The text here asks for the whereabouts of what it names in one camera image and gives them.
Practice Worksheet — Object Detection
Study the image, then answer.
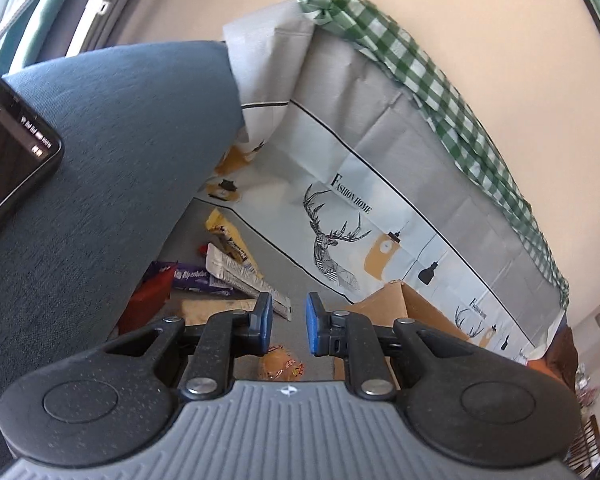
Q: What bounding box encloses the yellow snack packet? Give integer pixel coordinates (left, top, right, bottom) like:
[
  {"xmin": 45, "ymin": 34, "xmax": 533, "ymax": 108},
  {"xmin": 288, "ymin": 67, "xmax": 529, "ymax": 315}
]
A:
[{"xmin": 206, "ymin": 208, "xmax": 258, "ymax": 271}]

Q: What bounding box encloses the red snack packet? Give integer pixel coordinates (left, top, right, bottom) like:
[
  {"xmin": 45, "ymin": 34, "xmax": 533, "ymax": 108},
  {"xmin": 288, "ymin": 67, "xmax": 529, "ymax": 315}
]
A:
[{"xmin": 117, "ymin": 266, "xmax": 177, "ymax": 336}]

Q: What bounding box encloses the tan snack packet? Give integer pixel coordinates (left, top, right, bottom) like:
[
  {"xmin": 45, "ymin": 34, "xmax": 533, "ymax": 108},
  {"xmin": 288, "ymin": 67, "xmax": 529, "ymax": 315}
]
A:
[{"xmin": 180, "ymin": 298, "xmax": 258, "ymax": 326}]

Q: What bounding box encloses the long silver snack packet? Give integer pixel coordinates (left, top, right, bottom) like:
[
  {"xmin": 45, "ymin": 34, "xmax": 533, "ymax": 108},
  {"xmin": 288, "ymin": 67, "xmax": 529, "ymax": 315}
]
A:
[{"xmin": 205, "ymin": 243, "xmax": 292, "ymax": 321}]

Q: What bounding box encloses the green checked cloth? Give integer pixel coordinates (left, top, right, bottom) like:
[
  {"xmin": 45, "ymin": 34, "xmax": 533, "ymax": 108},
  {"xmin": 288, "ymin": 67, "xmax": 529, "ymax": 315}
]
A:
[{"xmin": 297, "ymin": 0, "xmax": 571, "ymax": 311}]

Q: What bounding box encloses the black smartphone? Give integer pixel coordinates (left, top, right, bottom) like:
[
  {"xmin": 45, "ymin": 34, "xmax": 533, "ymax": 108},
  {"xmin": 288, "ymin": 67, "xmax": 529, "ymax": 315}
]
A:
[{"xmin": 0, "ymin": 72, "xmax": 65, "ymax": 251}]

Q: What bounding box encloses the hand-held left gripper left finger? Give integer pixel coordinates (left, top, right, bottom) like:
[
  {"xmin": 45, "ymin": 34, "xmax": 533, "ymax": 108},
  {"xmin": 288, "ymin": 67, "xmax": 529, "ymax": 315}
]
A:
[{"xmin": 102, "ymin": 291, "xmax": 274, "ymax": 401}]

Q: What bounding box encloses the teal curtain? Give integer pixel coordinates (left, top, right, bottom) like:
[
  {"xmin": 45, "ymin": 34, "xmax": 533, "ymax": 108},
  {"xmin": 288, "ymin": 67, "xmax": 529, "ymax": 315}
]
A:
[{"xmin": 0, "ymin": 0, "xmax": 112, "ymax": 77}]

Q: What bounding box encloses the brown cardboard box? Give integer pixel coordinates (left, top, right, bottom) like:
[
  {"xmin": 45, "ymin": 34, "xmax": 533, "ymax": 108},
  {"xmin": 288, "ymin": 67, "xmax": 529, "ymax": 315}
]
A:
[{"xmin": 332, "ymin": 281, "xmax": 486, "ymax": 391}]

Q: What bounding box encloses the purple chocolate bar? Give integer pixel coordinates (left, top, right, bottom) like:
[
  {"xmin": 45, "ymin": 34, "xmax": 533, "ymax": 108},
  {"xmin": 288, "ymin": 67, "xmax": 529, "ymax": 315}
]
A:
[{"xmin": 147, "ymin": 261, "xmax": 233, "ymax": 297}]

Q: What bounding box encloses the round orange snack packet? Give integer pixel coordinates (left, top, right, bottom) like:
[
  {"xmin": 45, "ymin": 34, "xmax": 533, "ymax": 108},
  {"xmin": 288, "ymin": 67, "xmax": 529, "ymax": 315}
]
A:
[{"xmin": 260, "ymin": 344, "xmax": 308, "ymax": 382}]

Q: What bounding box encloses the white window frame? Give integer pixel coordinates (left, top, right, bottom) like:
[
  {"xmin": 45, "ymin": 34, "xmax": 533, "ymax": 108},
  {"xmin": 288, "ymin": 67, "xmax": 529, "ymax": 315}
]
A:
[{"xmin": 77, "ymin": 0, "xmax": 142, "ymax": 54}]

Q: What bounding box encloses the grey deer print sheet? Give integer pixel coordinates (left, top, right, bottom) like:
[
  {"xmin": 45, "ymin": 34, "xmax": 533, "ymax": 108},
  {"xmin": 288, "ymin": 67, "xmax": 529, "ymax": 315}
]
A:
[{"xmin": 110, "ymin": 0, "xmax": 567, "ymax": 386}]

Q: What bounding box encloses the dark brown furniture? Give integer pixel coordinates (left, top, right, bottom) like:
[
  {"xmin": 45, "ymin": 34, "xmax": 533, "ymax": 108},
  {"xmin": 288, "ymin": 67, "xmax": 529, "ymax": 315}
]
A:
[{"xmin": 545, "ymin": 327, "xmax": 580, "ymax": 393}]

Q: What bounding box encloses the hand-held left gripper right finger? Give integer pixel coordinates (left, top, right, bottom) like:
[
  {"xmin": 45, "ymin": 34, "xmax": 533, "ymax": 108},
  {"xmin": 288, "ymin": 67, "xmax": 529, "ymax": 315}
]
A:
[{"xmin": 305, "ymin": 291, "xmax": 482, "ymax": 401}]

